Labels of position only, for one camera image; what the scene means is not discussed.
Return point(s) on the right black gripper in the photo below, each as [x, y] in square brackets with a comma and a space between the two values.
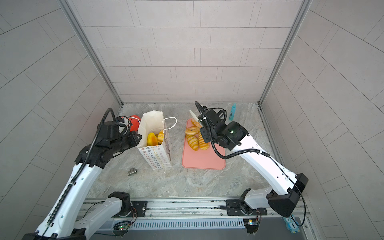
[203, 131]

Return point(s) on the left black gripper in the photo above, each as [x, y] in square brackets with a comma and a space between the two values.
[133, 137]

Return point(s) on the ridged spiral bread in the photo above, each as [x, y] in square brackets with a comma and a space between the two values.
[202, 144]

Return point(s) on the orange oval bread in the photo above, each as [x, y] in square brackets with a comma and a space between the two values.
[152, 140]

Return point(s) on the white paper bag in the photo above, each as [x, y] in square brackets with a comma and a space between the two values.
[158, 157]

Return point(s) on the bundt ring bread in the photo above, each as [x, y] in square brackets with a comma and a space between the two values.
[160, 137]

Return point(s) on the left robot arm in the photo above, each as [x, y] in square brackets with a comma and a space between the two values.
[78, 180]

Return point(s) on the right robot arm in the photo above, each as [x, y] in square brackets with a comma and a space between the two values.
[231, 140]

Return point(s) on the small ridged bread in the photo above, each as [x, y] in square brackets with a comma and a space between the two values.
[193, 142]

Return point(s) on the round scored bun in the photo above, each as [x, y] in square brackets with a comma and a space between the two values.
[196, 123]

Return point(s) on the red shark plush toy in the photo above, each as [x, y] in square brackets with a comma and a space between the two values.
[134, 122]

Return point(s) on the teal bottle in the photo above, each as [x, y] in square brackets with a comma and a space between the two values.
[232, 112]

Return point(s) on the small metal fitting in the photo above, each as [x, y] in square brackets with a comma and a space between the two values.
[132, 171]

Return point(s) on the pink tray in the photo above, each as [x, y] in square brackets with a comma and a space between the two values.
[201, 159]

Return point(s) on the blue owl number tag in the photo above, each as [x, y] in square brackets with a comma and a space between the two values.
[291, 225]

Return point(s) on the braided ring bread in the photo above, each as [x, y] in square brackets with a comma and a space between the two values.
[192, 131]

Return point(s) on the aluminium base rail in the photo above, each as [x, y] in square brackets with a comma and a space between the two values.
[181, 207]

